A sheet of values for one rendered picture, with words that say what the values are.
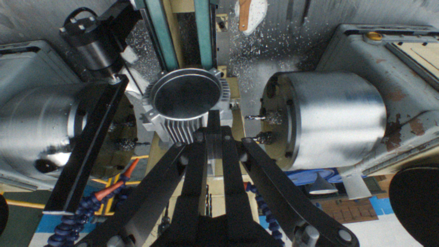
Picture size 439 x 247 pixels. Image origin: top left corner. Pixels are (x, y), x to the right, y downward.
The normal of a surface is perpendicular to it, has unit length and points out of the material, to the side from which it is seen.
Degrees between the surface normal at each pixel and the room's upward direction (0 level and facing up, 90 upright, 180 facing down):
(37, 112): 73
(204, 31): 0
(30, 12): 0
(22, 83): 90
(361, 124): 51
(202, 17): 0
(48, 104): 80
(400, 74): 89
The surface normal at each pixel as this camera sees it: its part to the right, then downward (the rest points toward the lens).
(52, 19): 0.04, 0.82
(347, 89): -0.01, -0.43
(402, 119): -1.00, 0.05
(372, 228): -0.19, -0.55
